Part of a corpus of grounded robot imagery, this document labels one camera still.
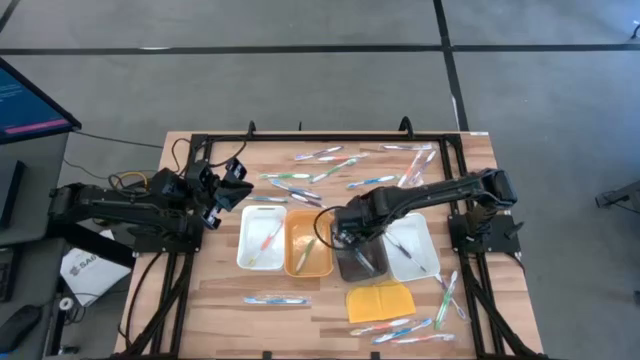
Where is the grey desk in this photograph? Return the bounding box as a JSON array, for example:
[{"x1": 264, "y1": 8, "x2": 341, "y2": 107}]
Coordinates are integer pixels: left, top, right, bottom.
[{"x1": 0, "y1": 130, "x2": 71, "y2": 247}]

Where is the white plastic bin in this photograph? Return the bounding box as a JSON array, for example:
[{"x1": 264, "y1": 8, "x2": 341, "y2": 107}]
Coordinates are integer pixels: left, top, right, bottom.
[
  {"x1": 382, "y1": 212, "x2": 442, "y2": 284},
  {"x1": 236, "y1": 204, "x2": 289, "y2": 272}
]

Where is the orange toothbrush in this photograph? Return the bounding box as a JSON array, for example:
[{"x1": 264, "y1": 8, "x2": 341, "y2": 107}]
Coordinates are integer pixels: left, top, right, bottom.
[
  {"x1": 248, "y1": 221, "x2": 285, "y2": 267},
  {"x1": 348, "y1": 318, "x2": 412, "y2": 337}
]

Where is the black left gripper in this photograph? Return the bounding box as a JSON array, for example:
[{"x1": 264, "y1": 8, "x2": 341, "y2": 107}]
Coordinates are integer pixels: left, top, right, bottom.
[{"x1": 192, "y1": 158, "x2": 255, "y2": 231}]

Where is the green toothbrush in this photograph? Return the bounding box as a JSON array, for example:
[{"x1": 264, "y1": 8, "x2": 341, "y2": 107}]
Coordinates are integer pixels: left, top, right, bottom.
[
  {"x1": 257, "y1": 172, "x2": 312, "y2": 181},
  {"x1": 294, "y1": 236, "x2": 318, "y2": 274},
  {"x1": 308, "y1": 158, "x2": 359, "y2": 184},
  {"x1": 433, "y1": 270, "x2": 459, "y2": 332}
]

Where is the blue-screen monitor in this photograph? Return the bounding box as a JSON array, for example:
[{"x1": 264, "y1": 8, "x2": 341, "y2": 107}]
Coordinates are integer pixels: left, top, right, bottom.
[{"x1": 0, "y1": 55, "x2": 83, "y2": 146}]

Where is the grey translucent plastic bin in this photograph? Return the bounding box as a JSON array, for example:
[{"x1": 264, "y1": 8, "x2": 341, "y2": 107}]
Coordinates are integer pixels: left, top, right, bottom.
[{"x1": 330, "y1": 219, "x2": 390, "y2": 283}]

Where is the black floor stand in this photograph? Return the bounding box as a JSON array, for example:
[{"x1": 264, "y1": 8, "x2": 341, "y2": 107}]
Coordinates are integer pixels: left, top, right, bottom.
[{"x1": 594, "y1": 179, "x2": 640, "y2": 211}]

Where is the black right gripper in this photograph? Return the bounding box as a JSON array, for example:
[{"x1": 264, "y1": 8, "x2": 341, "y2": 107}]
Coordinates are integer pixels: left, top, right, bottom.
[{"x1": 329, "y1": 193, "x2": 394, "y2": 250}]

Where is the orange plastic bin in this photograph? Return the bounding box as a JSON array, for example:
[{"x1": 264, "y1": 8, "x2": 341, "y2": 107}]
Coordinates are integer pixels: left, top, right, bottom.
[{"x1": 283, "y1": 208, "x2": 335, "y2": 279}]

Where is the white printed paper sheet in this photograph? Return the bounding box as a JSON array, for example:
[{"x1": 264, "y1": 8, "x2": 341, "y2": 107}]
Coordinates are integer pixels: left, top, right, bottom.
[{"x1": 59, "y1": 228, "x2": 133, "y2": 308}]

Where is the yellow cable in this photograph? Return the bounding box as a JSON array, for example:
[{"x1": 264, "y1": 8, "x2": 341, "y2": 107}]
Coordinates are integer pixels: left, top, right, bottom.
[{"x1": 112, "y1": 170, "x2": 149, "y2": 192}]

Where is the yellow folded cloth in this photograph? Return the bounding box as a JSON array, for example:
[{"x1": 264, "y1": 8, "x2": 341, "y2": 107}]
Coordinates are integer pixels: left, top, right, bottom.
[{"x1": 345, "y1": 279, "x2": 417, "y2": 325}]

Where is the black computer mouse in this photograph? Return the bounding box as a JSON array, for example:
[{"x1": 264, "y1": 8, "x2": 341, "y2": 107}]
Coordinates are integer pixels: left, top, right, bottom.
[{"x1": 0, "y1": 304, "x2": 42, "y2": 354}]

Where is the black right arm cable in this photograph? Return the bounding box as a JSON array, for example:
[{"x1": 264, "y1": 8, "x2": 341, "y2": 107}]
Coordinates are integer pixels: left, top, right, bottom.
[{"x1": 313, "y1": 204, "x2": 347, "y2": 251}]

